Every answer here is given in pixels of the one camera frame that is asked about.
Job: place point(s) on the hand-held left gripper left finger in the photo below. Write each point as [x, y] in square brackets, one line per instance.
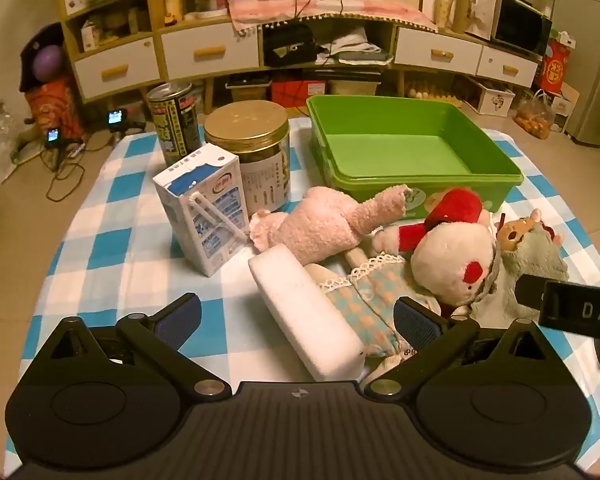
[180, 317]

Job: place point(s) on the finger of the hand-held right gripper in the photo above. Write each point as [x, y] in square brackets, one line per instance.
[529, 291]

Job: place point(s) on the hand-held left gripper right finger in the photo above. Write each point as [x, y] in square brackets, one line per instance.
[412, 322]

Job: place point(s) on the grey plush mouse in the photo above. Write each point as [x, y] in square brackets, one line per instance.
[530, 257]

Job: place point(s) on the rag doll checkered dress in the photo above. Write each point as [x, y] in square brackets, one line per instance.
[365, 300]

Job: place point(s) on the red white santa plush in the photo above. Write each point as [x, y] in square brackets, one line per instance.
[445, 260]

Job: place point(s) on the pink plush toy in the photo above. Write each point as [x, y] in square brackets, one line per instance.
[320, 225]

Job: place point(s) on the green plastic bin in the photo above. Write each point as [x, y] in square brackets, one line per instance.
[405, 145]

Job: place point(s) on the blue white checkered tablecloth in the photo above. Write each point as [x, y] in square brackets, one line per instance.
[120, 240]

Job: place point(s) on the white foam block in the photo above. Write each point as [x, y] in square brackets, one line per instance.
[305, 310]

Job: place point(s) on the white blue milk carton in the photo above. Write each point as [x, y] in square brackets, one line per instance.
[215, 200]

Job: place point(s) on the bag of oranges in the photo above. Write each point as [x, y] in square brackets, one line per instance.
[535, 117]

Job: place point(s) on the cardboard box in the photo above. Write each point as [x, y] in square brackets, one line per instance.
[566, 102]

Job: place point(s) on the dark drink can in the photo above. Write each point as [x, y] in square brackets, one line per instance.
[172, 125]

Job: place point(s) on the white crate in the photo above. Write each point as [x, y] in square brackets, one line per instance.
[492, 99]

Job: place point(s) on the gold lid jar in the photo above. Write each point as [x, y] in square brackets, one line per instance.
[247, 125]

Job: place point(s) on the egg tray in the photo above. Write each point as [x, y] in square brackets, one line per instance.
[432, 94]

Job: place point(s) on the grey refrigerator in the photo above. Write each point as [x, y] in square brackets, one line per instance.
[597, 80]

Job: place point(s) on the white cabinet drawer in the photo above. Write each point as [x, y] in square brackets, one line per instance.
[115, 67]
[437, 52]
[210, 52]
[507, 67]

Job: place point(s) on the red gift box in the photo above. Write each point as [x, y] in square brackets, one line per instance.
[557, 67]

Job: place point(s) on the clear storage box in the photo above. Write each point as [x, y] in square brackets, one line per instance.
[355, 87]

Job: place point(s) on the black microwave oven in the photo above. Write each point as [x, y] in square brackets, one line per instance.
[522, 27]

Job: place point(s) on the purple ball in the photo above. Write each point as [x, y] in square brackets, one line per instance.
[49, 62]

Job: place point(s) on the wooden cabinet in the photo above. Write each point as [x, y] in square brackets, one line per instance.
[150, 30]

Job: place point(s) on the brown cardboard tube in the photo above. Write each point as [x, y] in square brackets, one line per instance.
[462, 7]

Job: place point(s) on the black bag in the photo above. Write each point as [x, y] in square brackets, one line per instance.
[290, 45]

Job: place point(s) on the black hat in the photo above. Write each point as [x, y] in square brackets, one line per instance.
[45, 37]

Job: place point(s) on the yellow cardboard tube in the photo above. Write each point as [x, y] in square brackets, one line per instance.
[173, 2]

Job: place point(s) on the pink cloth runner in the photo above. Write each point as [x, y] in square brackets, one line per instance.
[330, 10]

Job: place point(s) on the small camera with screen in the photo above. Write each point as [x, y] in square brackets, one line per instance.
[116, 118]
[53, 136]

